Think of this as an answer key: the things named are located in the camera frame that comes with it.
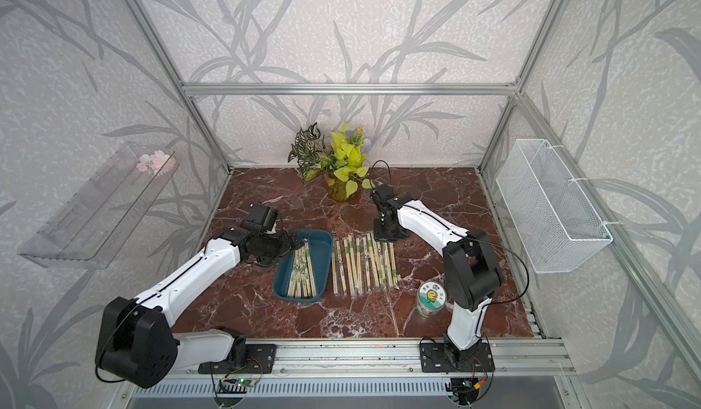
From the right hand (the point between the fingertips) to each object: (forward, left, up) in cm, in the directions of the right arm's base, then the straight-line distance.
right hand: (382, 236), depth 91 cm
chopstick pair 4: (-7, +10, -6) cm, 14 cm away
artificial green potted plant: (+21, +14, +17) cm, 30 cm away
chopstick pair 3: (-8, +8, -7) cm, 13 cm away
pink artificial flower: (+9, +63, +27) cm, 69 cm away
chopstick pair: (-7, -4, -7) cm, 10 cm away
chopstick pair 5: (-11, +13, -7) cm, 19 cm away
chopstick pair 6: (-13, +16, -7) cm, 22 cm away
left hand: (-6, +28, +4) cm, 29 cm away
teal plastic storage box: (+3, +23, -10) cm, 25 cm away
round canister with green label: (-21, -13, +1) cm, 25 cm away
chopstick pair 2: (-10, +1, -6) cm, 12 cm away
